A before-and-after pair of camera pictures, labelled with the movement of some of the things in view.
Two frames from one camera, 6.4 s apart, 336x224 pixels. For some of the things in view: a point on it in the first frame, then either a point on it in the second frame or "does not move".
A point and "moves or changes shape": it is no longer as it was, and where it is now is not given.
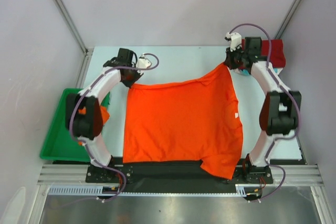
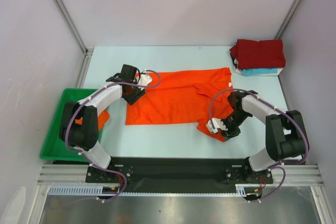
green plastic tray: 60,145 does not move
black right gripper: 232,60 → 230,130
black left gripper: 137,75 → 130,99
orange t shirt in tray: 105,115 does not move
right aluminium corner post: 296,3 does not move
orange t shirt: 188,121 moves or changes shape
